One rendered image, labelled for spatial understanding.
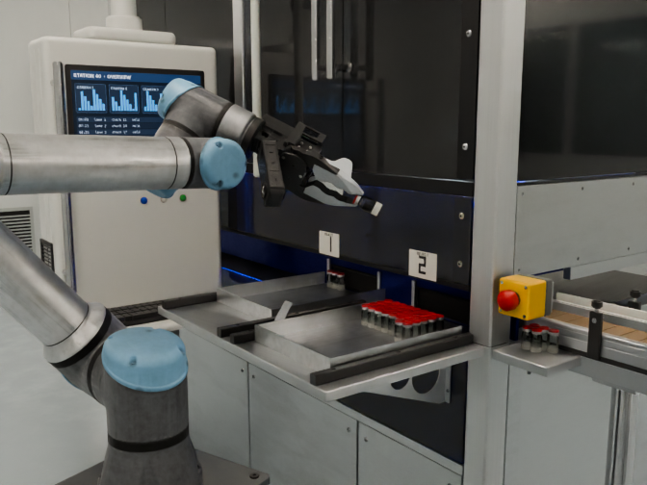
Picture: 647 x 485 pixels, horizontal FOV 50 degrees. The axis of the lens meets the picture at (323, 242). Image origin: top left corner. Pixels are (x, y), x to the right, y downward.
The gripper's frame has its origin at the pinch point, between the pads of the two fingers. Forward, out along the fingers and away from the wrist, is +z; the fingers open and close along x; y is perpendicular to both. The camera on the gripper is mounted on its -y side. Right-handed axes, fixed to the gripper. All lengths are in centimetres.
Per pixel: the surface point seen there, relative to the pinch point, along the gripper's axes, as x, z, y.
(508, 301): 15.1, 34.3, 10.5
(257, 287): 69, -14, 27
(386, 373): 26.3, 19.5, -9.0
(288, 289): 72, -7, 33
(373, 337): 39.4, 16.1, 7.1
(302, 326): 45.8, 1.8, 5.9
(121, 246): 83, -55, 29
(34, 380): 276, -114, 62
